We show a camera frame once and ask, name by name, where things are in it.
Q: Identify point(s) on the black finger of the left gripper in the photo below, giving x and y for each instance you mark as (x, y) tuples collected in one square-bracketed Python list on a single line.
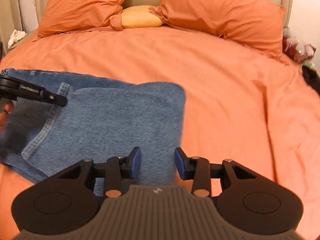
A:
[(41, 94)]

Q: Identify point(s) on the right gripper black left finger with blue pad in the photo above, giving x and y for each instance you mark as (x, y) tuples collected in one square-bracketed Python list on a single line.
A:
[(115, 170)]

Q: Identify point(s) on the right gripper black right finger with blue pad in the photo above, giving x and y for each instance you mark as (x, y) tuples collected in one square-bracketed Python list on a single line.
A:
[(199, 170)]

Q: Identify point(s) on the blue denim jeans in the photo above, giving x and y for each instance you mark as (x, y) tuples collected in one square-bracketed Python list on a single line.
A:
[(103, 118)]

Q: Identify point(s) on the person's left hand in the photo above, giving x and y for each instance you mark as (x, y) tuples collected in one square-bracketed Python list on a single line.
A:
[(5, 115)]

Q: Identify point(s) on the white cloth on nightstand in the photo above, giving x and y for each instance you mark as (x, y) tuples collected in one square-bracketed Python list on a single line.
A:
[(16, 36)]

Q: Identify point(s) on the left beige nightstand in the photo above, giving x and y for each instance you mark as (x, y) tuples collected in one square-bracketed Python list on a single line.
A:
[(20, 42)]

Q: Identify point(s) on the orange bed sheet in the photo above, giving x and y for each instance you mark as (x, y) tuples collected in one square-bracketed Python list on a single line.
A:
[(241, 104)]

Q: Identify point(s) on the left orange pillow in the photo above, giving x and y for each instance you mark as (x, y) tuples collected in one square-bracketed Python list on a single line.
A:
[(68, 16)]

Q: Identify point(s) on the orange pillow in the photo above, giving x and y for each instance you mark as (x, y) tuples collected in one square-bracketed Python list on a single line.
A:
[(255, 23), (68, 16)]

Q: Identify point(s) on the small yellow pillow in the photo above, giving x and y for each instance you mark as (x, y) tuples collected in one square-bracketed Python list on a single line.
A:
[(139, 17)]

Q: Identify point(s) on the black jacket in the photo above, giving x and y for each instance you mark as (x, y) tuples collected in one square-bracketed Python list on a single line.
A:
[(311, 78)]

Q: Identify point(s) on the red and white plush toy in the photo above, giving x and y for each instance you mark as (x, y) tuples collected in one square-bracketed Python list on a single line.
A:
[(299, 52)]

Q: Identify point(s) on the right orange pillow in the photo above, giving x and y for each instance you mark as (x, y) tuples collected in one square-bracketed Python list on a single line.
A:
[(255, 23)]

